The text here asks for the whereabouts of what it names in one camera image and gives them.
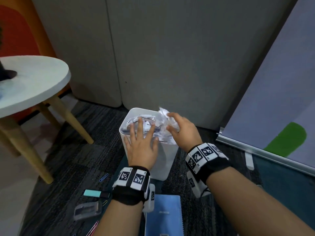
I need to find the person's left hand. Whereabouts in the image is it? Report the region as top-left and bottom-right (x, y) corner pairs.
(123, 117), (160, 170)

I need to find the person's left forearm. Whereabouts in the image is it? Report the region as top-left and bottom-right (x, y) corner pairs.
(97, 201), (144, 236)

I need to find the blue notebook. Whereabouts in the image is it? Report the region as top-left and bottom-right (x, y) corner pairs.
(144, 195), (183, 236)

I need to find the roll-up banner with green shape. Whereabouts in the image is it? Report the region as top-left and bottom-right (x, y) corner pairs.
(216, 0), (315, 175)

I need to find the black wristband with markers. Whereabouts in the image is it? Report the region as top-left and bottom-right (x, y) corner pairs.
(112, 166), (156, 212)
(185, 142), (232, 198)

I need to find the white paper ball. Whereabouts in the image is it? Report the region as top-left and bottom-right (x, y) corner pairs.
(157, 107), (180, 133)

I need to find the black right wristband with markers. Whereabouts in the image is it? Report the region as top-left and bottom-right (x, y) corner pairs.
(185, 142), (232, 198)

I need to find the dark object on table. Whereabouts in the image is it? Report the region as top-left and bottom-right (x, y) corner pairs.
(0, 26), (18, 82)

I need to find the person's right hand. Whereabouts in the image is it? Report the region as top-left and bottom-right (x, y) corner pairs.
(166, 112), (203, 154)

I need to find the teal highlighter pen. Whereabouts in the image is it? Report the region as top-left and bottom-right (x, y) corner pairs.
(83, 189), (111, 198)

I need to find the person's right forearm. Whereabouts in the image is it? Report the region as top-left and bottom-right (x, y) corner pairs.
(205, 167), (315, 236)

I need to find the grey partition panel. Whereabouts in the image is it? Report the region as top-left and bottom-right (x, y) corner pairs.
(105, 0), (299, 130)
(31, 0), (123, 108)

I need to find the white banner foot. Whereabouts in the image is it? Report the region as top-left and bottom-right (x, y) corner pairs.
(245, 152), (254, 170)

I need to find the white round side table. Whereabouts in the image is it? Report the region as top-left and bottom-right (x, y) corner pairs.
(0, 56), (94, 185)

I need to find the white plastic waste bin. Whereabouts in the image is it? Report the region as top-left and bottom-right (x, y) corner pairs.
(119, 108), (179, 181)

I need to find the black left wristband with markers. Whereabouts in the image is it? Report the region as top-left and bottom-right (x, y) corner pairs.
(112, 166), (156, 212)

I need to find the pink paper clip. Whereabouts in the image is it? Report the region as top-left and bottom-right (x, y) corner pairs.
(86, 220), (99, 236)

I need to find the paper waste with print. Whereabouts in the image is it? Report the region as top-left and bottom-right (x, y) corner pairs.
(125, 116), (173, 145)

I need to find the orange upholstered seat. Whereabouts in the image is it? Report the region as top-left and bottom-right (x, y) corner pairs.
(0, 0), (72, 121)

